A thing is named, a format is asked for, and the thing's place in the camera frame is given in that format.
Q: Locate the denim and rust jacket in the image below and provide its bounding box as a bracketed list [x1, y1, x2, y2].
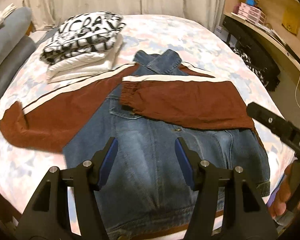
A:
[0, 50, 270, 239]

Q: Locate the black white clothes pile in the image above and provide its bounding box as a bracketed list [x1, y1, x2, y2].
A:
[230, 40, 281, 92]

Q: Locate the right hand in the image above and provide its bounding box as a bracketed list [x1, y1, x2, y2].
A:
[268, 164, 292, 219]

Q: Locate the pastel cat print blanket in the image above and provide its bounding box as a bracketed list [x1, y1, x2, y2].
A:
[0, 15, 293, 239]

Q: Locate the yellow pouch on shelf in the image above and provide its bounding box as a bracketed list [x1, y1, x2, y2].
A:
[282, 9, 300, 36]

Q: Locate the wooden desk shelf unit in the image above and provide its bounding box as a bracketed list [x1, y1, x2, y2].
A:
[223, 0, 300, 93]

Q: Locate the pink drawer organizer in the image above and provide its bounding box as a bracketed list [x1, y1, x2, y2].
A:
[237, 3, 267, 24]

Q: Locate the blue small box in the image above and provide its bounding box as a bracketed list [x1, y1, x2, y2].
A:
[245, 0, 258, 7]

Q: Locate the white folded puffer garment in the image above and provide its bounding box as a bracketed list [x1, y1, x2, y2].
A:
[46, 34, 123, 83]

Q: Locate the lower blue rolled pillow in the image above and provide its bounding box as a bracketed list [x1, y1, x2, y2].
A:
[0, 35, 36, 99]

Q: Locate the blue rolled pillow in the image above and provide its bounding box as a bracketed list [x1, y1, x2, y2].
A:
[0, 35, 36, 99]
[0, 7, 32, 65]

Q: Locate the upper blue rolled pillow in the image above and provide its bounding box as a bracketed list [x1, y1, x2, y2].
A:
[0, 7, 32, 65]

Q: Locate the black white printed folded garment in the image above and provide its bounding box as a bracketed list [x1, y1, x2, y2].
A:
[40, 11, 126, 65]

